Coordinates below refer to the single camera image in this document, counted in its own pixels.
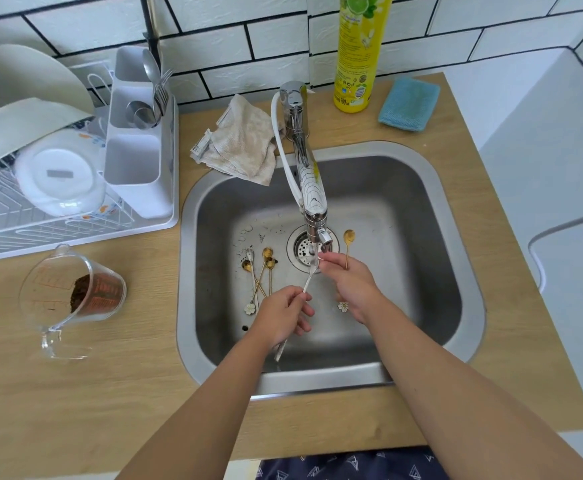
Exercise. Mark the person's right hand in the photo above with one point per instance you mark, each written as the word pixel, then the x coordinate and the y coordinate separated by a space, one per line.
pixel 354 289

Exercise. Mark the person's left hand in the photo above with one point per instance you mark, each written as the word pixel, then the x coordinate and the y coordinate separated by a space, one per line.
pixel 279 317

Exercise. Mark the long silver spoon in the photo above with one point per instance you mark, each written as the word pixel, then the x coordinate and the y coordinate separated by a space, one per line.
pixel 307 282

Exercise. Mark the small silver spoon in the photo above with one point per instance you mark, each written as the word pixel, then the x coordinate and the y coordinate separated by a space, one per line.
pixel 249 254

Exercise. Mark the person's left forearm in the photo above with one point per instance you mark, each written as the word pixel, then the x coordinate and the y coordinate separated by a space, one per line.
pixel 201 419

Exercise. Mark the person's right forearm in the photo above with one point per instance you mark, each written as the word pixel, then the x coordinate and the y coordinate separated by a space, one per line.
pixel 461 404

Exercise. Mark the white dish rack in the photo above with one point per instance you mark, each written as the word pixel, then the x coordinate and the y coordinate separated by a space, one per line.
pixel 131 232

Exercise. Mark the beige rag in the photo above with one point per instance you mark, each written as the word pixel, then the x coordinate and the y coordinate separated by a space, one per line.
pixel 241 137

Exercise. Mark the yellow dish soap bottle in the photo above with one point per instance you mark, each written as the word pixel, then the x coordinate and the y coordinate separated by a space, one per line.
pixel 359 49

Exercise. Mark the steel sink drain strainer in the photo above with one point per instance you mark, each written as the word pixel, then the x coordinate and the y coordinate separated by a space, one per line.
pixel 299 247

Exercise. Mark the stainless steel sink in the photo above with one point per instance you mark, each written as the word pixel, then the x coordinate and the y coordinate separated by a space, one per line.
pixel 411 214

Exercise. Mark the navy patterned shorts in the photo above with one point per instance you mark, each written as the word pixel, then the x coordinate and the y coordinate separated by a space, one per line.
pixel 351 467

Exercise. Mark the white cutlery holder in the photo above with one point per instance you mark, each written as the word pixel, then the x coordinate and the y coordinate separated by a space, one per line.
pixel 139 192

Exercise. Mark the chrome faucet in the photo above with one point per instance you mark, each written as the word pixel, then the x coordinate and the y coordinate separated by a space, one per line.
pixel 294 107

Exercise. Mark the blue sponge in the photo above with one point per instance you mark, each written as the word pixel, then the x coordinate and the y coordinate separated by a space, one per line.
pixel 409 104

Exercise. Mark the brown coffee grounds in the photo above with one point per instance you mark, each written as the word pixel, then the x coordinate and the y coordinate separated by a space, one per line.
pixel 81 293

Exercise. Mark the clear measuring jug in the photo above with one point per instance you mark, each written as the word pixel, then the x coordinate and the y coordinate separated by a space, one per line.
pixel 44 287

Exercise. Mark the steel ladle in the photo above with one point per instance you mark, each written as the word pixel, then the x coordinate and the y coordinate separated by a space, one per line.
pixel 142 114

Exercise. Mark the white floral print bowl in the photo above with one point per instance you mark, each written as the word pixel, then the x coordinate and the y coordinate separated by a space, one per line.
pixel 61 197

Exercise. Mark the steel fork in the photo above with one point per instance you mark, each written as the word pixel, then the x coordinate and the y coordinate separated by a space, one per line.
pixel 160 94

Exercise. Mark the white plate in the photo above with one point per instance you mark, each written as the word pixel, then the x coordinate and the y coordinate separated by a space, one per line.
pixel 34 72

